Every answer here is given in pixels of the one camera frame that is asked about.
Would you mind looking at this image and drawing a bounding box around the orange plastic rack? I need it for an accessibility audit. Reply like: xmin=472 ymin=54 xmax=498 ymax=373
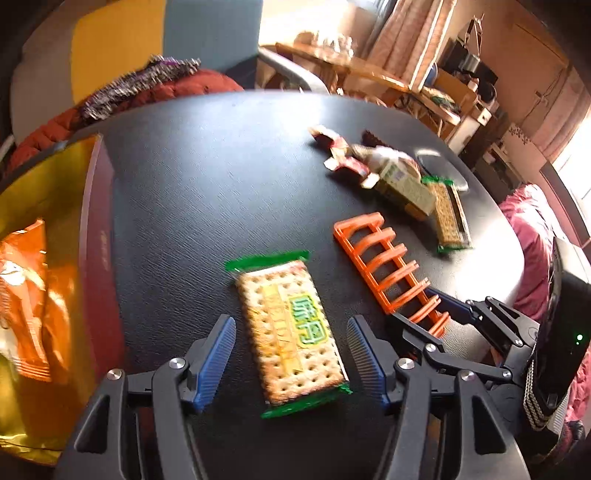
xmin=332 ymin=212 xmax=451 ymax=338

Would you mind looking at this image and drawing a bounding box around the orange snack bag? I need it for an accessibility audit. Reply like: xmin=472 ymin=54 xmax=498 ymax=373
xmin=1 ymin=219 xmax=51 ymax=382

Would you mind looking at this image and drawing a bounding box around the wooden side table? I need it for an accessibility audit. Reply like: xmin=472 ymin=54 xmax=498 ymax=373
xmin=274 ymin=42 xmax=410 ymax=93

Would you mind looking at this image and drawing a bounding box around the small carton box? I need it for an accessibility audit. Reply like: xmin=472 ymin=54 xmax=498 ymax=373
xmin=374 ymin=163 xmax=436 ymax=221

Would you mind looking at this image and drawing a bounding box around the pink quilted garment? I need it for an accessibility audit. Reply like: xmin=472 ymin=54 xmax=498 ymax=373
xmin=499 ymin=184 xmax=568 ymax=322

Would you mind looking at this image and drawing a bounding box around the leopard print cloth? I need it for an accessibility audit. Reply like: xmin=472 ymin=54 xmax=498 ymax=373
xmin=80 ymin=55 xmax=201 ymax=122

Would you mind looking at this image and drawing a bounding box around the red candy wrapper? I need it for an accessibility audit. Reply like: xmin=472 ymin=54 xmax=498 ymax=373
xmin=308 ymin=126 xmax=372 ymax=181

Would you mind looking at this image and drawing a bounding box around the multicolour armchair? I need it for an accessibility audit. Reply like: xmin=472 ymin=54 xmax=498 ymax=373
xmin=9 ymin=1 xmax=327 ymax=144

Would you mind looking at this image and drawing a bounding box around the red quilted jacket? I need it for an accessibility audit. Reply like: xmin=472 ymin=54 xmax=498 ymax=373
xmin=3 ymin=69 xmax=243 ymax=175

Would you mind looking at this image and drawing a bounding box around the gloved right hand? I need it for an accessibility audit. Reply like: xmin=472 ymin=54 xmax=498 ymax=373
xmin=530 ymin=420 xmax=586 ymax=467

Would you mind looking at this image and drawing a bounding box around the crumpled white snack bag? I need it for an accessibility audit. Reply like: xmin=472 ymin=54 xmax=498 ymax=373
xmin=349 ymin=144 xmax=422 ymax=181

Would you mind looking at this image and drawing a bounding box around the black round cushion pad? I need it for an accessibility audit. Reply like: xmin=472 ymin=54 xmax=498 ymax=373
xmin=416 ymin=149 xmax=469 ymax=192

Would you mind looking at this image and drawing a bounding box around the wooden shelf with clutter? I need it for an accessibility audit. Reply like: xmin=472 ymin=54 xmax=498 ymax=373
xmin=414 ymin=13 xmax=537 ymax=158

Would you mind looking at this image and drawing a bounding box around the green cracker pack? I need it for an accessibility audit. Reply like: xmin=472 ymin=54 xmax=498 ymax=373
xmin=422 ymin=176 xmax=472 ymax=253
xmin=224 ymin=250 xmax=352 ymax=419

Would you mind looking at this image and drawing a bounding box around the gold tray box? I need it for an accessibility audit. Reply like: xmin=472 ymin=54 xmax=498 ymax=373
xmin=1 ymin=135 xmax=124 ymax=466

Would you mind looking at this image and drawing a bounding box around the brown block bar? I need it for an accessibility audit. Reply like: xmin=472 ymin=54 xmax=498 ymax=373
xmin=362 ymin=130 xmax=388 ymax=148

